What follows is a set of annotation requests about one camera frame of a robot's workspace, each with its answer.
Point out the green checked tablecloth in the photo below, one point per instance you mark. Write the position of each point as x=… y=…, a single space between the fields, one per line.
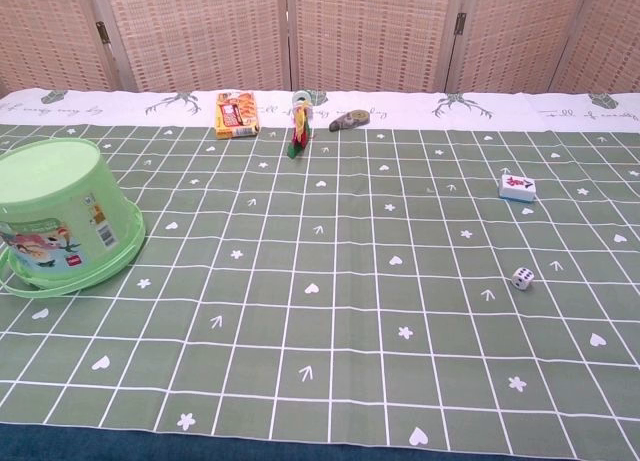
x=320 y=261

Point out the small white die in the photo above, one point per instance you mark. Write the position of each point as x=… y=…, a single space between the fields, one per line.
x=522 y=278

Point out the colourful feather shuttlecock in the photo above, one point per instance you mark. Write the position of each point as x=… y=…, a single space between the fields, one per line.
x=301 y=126

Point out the grey correction tape dispenser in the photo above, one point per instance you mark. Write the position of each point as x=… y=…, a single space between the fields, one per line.
x=350 y=119

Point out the yellow orange snack box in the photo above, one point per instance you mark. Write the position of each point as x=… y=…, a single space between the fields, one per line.
x=236 y=115

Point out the woven bamboo folding screen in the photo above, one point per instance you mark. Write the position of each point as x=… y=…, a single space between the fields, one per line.
x=320 y=33

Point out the white mahjong tile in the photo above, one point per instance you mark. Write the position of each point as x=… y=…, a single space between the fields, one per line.
x=517 y=187

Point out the brass screen hinge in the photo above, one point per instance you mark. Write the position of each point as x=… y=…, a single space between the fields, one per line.
x=103 y=32
x=460 y=23

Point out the green plastic bucket with lid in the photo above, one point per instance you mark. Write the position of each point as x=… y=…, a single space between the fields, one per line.
x=55 y=216

